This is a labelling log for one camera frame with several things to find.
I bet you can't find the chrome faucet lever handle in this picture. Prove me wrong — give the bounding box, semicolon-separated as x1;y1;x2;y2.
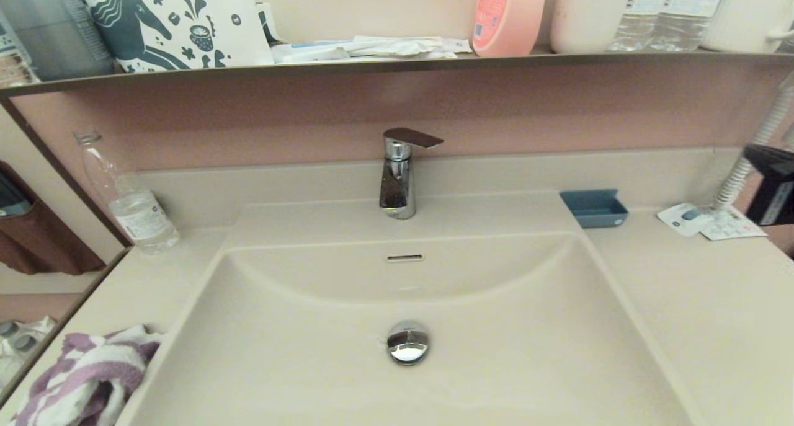
383;128;444;149

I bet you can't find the purple white striped towel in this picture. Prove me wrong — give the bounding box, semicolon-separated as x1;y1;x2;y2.
12;325;165;426

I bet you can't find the cream ceramic sink basin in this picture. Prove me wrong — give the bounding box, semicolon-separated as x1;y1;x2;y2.
118;193;705;426

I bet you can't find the chrome faucet body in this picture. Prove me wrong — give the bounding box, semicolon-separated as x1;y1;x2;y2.
379;138;417;220

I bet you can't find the white printed leaflet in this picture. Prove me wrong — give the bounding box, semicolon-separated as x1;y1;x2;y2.
700;206;767;241

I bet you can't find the white card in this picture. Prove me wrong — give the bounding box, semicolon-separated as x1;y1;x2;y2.
656;203;714;237

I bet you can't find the white ribbed mug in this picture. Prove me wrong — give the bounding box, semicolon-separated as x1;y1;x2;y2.
700;0;794;53

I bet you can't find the clear plastic water bottle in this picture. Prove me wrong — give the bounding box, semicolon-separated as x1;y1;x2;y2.
606;0;662;53
648;0;728;52

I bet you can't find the blue plastic soap dish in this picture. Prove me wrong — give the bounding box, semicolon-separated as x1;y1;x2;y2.
559;189;629;229

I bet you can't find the white plastic jar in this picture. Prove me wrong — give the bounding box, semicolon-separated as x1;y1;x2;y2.
550;0;630;55

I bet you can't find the pink lotion bottle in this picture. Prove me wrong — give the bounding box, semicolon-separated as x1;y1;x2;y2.
471;0;548;58

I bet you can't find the flat white packet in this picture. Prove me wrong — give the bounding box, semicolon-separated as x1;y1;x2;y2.
352;36;445;58

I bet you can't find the chrome drain stopper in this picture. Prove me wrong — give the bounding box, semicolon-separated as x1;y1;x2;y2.
386;320;430;366

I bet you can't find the white tube blue stripe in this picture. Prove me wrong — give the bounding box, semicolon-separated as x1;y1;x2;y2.
272;42;354;65

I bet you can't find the small black white box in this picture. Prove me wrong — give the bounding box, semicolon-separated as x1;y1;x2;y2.
256;2;286;45

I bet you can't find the white horse print bag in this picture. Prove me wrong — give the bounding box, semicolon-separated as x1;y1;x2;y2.
73;0;275;74

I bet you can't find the clear bottle white label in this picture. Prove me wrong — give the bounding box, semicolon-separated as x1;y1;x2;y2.
74;130;181;255

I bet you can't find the gray pouch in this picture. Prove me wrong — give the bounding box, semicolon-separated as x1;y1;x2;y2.
0;0;117;84

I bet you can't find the white coiled cord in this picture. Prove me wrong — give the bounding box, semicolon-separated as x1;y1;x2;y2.
712;73;794;213

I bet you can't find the brown wall shelf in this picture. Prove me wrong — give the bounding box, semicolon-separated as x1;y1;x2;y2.
0;51;794;99

